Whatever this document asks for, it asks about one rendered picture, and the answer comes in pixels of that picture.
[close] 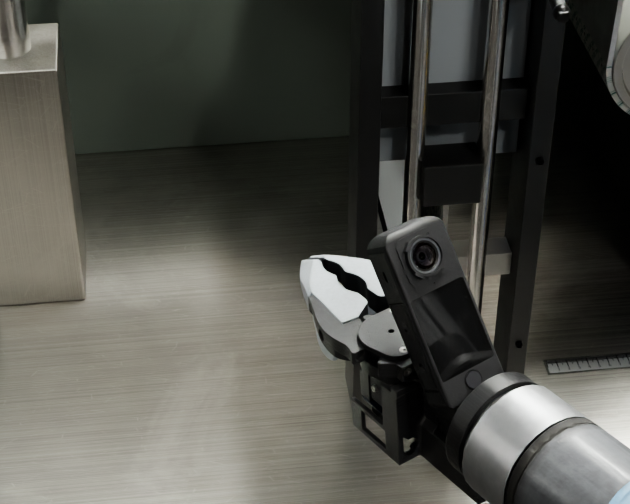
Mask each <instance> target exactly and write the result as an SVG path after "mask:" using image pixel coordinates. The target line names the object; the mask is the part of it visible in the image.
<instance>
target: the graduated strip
mask: <svg viewBox="0 0 630 504"><path fill-rule="evenodd" d="M543 362H544V365H545V367H546V370H547V373H548V375H558V374H569V373H581V372H593V371H605V370H617V369H629V368H630V353H618V354H605V355H593V356H581V357H569V358H557V359H545V360H543Z"/></svg>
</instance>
